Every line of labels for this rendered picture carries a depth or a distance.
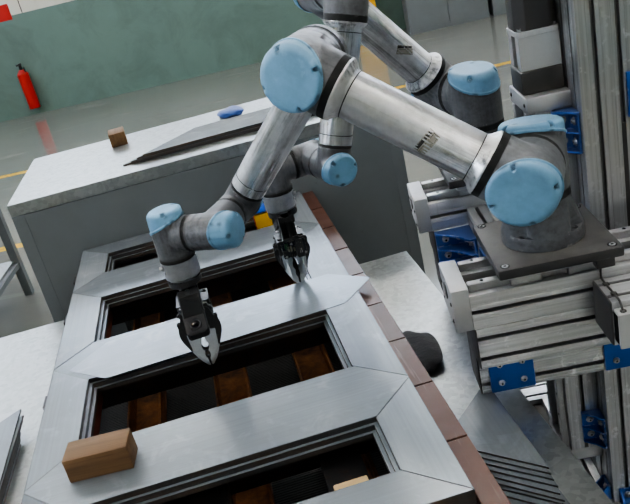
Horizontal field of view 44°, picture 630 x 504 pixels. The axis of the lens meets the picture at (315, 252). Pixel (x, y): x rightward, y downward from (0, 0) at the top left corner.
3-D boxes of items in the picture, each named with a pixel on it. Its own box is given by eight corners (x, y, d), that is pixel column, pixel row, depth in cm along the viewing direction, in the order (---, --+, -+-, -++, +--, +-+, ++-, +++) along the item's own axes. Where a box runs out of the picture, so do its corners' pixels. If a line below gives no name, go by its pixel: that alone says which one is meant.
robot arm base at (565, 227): (569, 212, 152) (565, 165, 148) (596, 242, 138) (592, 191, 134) (493, 228, 153) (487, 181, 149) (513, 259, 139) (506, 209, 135)
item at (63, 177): (11, 217, 247) (6, 206, 245) (37, 168, 302) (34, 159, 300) (396, 113, 258) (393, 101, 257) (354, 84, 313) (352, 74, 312)
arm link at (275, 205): (260, 191, 187) (292, 182, 187) (264, 208, 189) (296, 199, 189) (264, 201, 180) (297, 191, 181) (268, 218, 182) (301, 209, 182)
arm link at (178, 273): (196, 259, 157) (157, 270, 156) (202, 279, 158) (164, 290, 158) (194, 246, 163) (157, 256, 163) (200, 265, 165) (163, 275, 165)
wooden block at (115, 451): (70, 483, 140) (60, 462, 138) (76, 462, 145) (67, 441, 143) (134, 468, 140) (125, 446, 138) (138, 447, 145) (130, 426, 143)
